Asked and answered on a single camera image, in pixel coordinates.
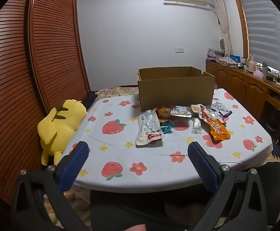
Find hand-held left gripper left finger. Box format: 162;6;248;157
10;141;91;231

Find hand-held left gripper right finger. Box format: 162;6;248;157
188;141;280;231

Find silver snack pouch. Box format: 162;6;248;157
170;106;192;118

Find cardboard box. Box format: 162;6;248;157
137;66;215;112

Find person's left hand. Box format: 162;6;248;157
120;224;147;231

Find long orange snack packet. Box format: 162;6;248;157
191;104;230;141

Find white bar in clear wrapper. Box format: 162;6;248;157
191;118;203;135

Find yellow plush toy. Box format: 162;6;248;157
37;99;87;166

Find strawberry print tablecloth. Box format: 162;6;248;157
58;88;274;194

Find teal wrapped candy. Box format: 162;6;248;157
160;121;175;134

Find silver and blue snack packet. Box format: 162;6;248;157
210;102;233;119

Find person's legs in dark trousers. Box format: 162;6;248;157
89;161;280;231

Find wrapped orange pastry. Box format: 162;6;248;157
156;106;173;121

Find large white snack packet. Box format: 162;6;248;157
135;109;165;147

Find floral printed blanket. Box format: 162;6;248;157
95;87;139;99

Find wooden sideboard cabinet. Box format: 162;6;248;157
205;60;280;123

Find floral folded cloth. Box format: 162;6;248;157
217;56;239;66

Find stack of folded cloths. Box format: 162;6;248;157
206;49;223;60

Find pink bottle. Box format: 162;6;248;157
248;56;256;73

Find small round desk fan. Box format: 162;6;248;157
219;38;230;53

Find louvered wooden wardrobe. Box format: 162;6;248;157
0;0;91;207

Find cream curtain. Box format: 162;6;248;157
207;0;234;56

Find striped window blind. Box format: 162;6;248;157
236;0;280;77

